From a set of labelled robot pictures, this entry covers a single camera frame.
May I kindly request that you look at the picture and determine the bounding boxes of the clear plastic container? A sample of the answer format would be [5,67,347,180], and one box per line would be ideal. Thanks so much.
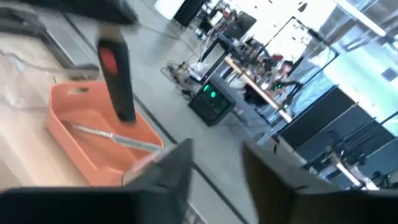
[0,46,100,113]

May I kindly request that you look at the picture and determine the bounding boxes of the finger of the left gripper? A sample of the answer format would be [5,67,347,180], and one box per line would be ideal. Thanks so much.
[18,0,139,26]

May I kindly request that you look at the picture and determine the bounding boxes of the metal tongs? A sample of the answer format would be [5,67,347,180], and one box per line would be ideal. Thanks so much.
[68,121,170,185]

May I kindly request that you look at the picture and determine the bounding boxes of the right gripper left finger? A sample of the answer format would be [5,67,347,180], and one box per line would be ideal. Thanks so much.
[126,138,194,224]

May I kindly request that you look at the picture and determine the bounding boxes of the black frame rail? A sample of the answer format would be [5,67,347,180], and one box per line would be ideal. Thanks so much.
[0,6,101,81]

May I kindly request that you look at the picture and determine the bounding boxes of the black computer tower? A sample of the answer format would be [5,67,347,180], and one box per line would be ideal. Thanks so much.
[187,80,236,128]

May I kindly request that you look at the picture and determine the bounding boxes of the floor cable tangle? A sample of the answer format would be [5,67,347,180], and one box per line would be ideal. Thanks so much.
[159,58,205,96]

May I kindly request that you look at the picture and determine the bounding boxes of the black partition panel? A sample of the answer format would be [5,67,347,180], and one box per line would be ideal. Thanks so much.
[278,86,398,187]

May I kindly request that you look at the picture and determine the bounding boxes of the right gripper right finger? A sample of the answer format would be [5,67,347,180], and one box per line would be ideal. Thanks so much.
[243,139,330,224]

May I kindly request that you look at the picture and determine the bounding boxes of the grey spatula blade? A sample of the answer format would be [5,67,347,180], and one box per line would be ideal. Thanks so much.
[95,24,137,124]

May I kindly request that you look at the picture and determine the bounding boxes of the orange plastic bin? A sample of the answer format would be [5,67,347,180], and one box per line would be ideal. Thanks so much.
[45,81,165,187]

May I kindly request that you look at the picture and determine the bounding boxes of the wooden desk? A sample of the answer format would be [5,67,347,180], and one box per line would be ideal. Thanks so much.
[223,55,294,124]

